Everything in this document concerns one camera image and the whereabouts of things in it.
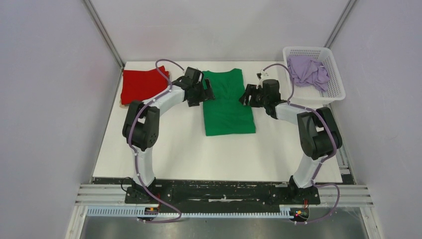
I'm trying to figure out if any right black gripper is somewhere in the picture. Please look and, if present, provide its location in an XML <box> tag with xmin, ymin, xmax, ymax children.
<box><xmin>239</xmin><ymin>84</ymin><xmax>269</xmax><ymax>108</ymax></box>

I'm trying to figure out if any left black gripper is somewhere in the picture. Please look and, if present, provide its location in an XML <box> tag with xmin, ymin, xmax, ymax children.
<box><xmin>187</xmin><ymin>78</ymin><xmax>215</xmax><ymax>107</ymax></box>

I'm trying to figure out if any green t-shirt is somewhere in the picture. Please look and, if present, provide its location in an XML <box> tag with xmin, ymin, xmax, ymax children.
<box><xmin>203</xmin><ymin>68</ymin><xmax>256</xmax><ymax>136</ymax></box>

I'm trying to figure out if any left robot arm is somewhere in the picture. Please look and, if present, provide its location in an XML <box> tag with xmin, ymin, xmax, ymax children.
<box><xmin>121</xmin><ymin>66</ymin><xmax>215</xmax><ymax>203</ymax></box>

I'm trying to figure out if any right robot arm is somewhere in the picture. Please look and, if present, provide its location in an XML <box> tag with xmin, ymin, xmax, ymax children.
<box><xmin>239</xmin><ymin>79</ymin><xmax>342</xmax><ymax>203</ymax></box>

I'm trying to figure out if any crumpled purple t-shirt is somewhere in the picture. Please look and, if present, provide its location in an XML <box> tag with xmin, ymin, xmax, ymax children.
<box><xmin>287</xmin><ymin>55</ymin><xmax>330</xmax><ymax>92</ymax></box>

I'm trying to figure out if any white plastic basket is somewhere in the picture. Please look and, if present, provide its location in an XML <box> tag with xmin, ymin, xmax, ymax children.
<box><xmin>283</xmin><ymin>46</ymin><xmax>346</xmax><ymax>105</ymax></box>

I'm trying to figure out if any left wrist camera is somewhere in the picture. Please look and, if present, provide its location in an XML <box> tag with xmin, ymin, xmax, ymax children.
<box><xmin>184</xmin><ymin>67</ymin><xmax>204</xmax><ymax>84</ymax></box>

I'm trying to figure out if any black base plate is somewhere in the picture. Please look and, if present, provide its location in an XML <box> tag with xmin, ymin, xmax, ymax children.
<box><xmin>92</xmin><ymin>177</ymin><xmax>321</xmax><ymax>215</ymax></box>

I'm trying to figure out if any left aluminium corner post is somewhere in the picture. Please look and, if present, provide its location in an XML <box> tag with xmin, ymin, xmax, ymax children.
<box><xmin>82</xmin><ymin>0</ymin><xmax>125</xmax><ymax>70</ymax></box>

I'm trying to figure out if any aluminium corner post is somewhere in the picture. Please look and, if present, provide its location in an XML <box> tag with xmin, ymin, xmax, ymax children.
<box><xmin>82</xmin><ymin>0</ymin><xmax>125</xmax><ymax>70</ymax></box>
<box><xmin>324</xmin><ymin>0</ymin><xmax>358</xmax><ymax>48</ymax></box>

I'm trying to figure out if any right aluminium corner post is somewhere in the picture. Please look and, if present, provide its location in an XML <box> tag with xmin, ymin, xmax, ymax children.
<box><xmin>324</xmin><ymin>0</ymin><xmax>358</xmax><ymax>48</ymax></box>

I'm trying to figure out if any white slotted cable duct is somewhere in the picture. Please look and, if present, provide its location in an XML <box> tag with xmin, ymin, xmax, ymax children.
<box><xmin>86</xmin><ymin>206</ymin><xmax>293</xmax><ymax>219</ymax></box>

